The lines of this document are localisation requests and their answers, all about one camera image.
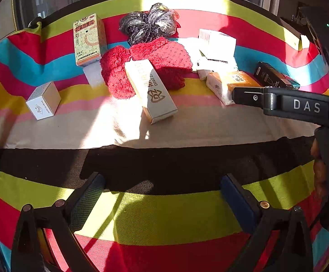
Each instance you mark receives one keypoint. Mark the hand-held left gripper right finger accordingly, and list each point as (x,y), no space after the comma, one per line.
(238,204)

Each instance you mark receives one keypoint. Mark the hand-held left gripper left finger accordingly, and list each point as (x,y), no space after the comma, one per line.
(86,201)

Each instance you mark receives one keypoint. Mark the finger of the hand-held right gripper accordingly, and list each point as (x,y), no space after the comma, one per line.
(249,97)

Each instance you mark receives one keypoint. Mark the orange tissue pack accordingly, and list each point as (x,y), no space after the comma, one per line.
(223,83)

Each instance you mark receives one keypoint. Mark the person's right hand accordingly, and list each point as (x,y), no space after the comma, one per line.
(317,172)

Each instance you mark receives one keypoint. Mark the black product box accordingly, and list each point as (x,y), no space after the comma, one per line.
(272,76)

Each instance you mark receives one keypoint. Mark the white cardboard box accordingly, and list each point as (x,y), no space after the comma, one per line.
(219,44)

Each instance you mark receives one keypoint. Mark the flat white box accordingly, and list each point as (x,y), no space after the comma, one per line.
(192,52)

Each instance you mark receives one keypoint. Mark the striped colourful tablecloth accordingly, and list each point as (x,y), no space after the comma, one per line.
(181,131)

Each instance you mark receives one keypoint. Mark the red knitted cloth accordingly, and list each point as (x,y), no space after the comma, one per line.
(170,62)

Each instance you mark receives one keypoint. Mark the long beige carton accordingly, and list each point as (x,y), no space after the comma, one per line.
(150,90)

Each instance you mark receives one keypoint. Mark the small white cube box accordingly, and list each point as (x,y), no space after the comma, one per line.
(43,101)

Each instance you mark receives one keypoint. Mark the black crumpled plastic bag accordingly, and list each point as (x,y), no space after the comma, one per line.
(148,24)

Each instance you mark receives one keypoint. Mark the white foam piece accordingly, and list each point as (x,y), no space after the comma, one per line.
(94,75)

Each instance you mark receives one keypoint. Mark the green yellow medicine box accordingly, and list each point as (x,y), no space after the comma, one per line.
(89,39)

